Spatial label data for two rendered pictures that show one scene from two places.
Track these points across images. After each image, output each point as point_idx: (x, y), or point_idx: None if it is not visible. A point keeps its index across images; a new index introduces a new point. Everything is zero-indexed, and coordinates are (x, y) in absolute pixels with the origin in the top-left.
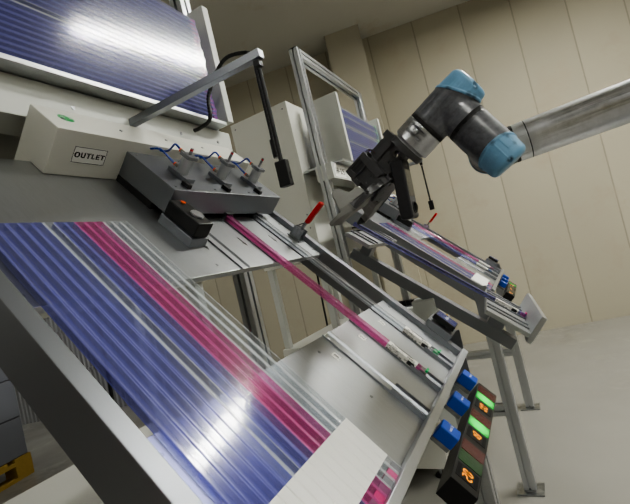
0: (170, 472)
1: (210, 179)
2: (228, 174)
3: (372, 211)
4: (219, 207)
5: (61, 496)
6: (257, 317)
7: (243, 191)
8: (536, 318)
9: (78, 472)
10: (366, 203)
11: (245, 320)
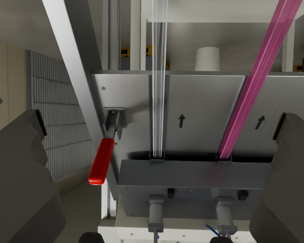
0: None
1: (237, 204)
2: (177, 210)
3: (32, 156)
4: (247, 169)
5: (240, 3)
6: (111, 43)
7: (202, 192)
8: None
9: (210, 14)
10: (296, 218)
11: (120, 47)
